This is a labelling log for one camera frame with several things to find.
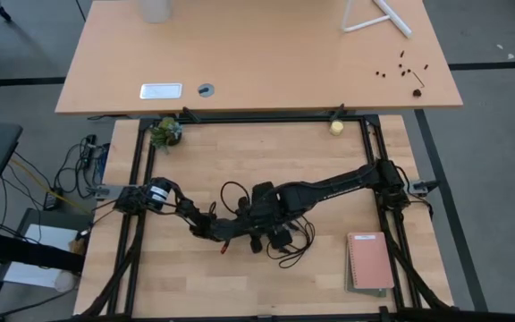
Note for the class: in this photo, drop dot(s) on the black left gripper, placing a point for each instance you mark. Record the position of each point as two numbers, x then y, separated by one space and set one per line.
237 228

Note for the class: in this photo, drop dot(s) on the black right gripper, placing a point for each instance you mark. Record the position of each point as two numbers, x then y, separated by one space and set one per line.
267 212

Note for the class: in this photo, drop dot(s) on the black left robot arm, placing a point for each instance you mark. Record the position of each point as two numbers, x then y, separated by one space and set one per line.
195 219

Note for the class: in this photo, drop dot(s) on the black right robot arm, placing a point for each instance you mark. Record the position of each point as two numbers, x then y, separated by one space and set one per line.
329 190

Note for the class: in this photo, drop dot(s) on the pink spiral notebook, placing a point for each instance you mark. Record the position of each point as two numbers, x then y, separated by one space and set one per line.
369 261

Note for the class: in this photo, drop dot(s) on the yellow candle in glass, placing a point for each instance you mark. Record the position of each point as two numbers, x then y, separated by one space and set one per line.
336 128

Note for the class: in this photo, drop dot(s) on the potted succulent plant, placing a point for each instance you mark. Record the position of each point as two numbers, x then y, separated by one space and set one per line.
166 133

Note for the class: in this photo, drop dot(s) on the light wooden desk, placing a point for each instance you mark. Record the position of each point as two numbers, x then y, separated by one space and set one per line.
262 53

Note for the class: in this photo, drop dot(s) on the silver rectangular desk plate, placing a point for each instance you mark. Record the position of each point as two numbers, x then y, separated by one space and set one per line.
161 91

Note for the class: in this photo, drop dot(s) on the black power strip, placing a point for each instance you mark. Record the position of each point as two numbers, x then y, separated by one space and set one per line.
90 152

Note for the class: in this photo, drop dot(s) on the dark round knob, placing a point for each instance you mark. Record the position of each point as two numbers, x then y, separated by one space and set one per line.
417 93

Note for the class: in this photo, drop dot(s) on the black allen key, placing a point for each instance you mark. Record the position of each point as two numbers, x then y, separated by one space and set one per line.
419 80

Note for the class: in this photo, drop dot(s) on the white paper sheet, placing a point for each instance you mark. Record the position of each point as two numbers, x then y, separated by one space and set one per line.
56 234

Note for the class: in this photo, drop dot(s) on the clear plastic cup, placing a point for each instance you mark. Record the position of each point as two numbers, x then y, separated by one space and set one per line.
65 281

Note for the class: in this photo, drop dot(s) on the black power adapter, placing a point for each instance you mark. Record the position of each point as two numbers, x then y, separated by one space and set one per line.
53 200

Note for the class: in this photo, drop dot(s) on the grey cart shelf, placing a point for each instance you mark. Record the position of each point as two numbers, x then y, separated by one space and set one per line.
38 218

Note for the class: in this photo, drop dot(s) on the translucent white container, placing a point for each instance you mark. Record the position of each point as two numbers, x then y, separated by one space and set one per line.
154 10

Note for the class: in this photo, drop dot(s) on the black beam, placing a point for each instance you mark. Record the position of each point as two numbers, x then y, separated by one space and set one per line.
16 252

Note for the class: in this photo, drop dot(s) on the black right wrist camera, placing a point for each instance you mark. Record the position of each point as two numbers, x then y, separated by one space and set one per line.
263 190

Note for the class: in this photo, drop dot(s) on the black aluminium table frame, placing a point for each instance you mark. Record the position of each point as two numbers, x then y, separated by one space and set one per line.
262 119

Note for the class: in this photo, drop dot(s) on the angled metal bracket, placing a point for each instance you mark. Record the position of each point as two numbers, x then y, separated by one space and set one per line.
337 112
190 114

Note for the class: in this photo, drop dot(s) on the white pedestal stand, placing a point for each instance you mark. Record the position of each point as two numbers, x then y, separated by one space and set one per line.
394 20

